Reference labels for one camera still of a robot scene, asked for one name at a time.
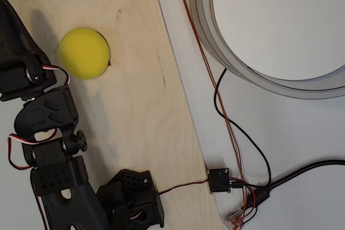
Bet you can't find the round yellow sponge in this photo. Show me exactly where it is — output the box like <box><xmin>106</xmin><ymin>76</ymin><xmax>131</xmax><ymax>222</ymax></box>
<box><xmin>58</xmin><ymin>27</ymin><xmax>112</xmax><ymax>80</ymax></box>

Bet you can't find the thin orange wire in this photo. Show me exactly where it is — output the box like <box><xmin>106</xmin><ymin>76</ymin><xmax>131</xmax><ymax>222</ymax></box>
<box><xmin>174</xmin><ymin>0</ymin><xmax>247</xmax><ymax>214</ymax></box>
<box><xmin>175</xmin><ymin>0</ymin><xmax>250</xmax><ymax>216</ymax></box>

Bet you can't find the gripper servo cable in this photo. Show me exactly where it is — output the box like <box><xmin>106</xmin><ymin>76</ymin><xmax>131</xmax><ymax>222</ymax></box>
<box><xmin>42</xmin><ymin>64</ymin><xmax>72</xmax><ymax>85</ymax></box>

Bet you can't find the large grey round shade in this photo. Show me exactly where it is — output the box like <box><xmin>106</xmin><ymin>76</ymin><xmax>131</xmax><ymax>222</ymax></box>
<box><xmin>189</xmin><ymin>0</ymin><xmax>345</xmax><ymax>100</ymax></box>

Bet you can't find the thick black power cable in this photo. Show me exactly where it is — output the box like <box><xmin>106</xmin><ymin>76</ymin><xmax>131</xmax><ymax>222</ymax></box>
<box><xmin>246</xmin><ymin>161</ymin><xmax>345</xmax><ymax>209</ymax></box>

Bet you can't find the white wire connector block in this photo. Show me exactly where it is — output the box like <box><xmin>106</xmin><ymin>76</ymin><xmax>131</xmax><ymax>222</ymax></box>
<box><xmin>223</xmin><ymin>211</ymin><xmax>245</xmax><ymax>230</ymax></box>

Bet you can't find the wrist servo cable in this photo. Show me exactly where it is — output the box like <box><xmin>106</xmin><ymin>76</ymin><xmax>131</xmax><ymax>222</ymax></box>
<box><xmin>6</xmin><ymin>129</ymin><xmax>57</xmax><ymax>169</ymax></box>

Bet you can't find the small black controller board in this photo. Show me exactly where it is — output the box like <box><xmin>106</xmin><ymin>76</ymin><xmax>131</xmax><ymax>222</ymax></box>
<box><xmin>206</xmin><ymin>168</ymin><xmax>232</xmax><ymax>194</ymax></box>

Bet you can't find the white red black base cable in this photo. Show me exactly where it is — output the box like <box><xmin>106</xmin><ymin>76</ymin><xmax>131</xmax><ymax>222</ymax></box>
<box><xmin>157</xmin><ymin>177</ymin><xmax>210</xmax><ymax>195</ymax></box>

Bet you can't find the light plywood board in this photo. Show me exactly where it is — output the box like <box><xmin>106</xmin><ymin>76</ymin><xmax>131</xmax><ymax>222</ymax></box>
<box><xmin>0</xmin><ymin>0</ymin><xmax>224</xmax><ymax>230</ymax></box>

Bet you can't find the thin black cable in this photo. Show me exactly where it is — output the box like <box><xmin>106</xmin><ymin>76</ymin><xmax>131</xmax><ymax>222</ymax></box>
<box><xmin>213</xmin><ymin>68</ymin><xmax>272</xmax><ymax>187</ymax></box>

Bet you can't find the black usb cable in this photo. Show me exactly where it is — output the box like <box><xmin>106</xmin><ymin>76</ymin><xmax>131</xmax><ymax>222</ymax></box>
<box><xmin>229</xmin><ymin>159</ymin><xmax>345</xmax><ymax>189</ymax></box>

